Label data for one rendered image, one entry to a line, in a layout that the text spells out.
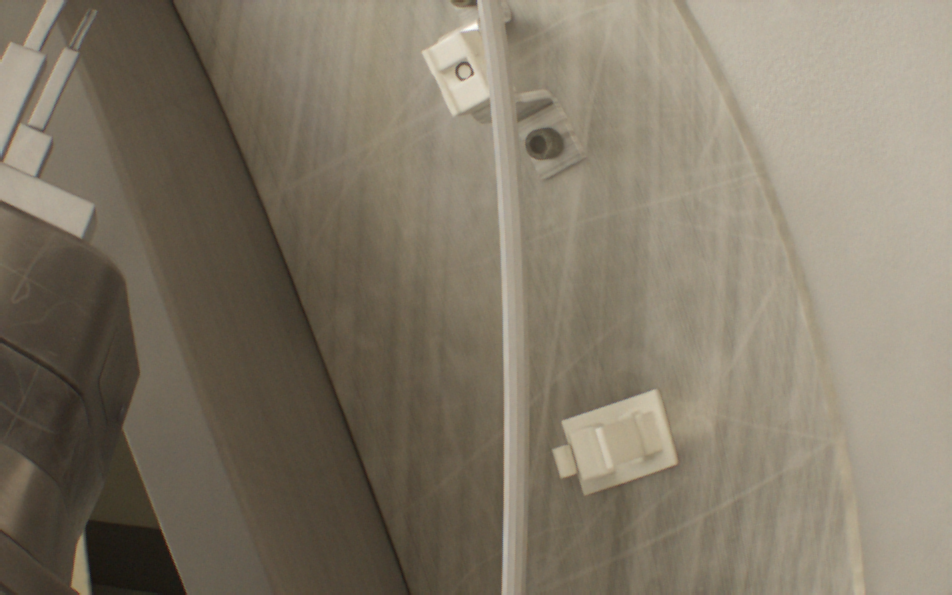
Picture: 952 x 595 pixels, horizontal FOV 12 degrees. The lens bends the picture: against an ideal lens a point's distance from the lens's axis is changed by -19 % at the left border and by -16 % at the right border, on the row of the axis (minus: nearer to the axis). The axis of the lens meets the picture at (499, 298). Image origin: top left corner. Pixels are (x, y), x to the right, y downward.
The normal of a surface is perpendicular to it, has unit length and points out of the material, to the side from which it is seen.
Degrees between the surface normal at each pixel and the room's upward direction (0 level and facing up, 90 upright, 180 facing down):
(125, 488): 90
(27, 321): 62
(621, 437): 67
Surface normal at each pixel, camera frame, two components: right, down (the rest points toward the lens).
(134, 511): 0.17, 0.18
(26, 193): 0.01, -0.32
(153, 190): 0.75, -0.44
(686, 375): -0.50, 0.12
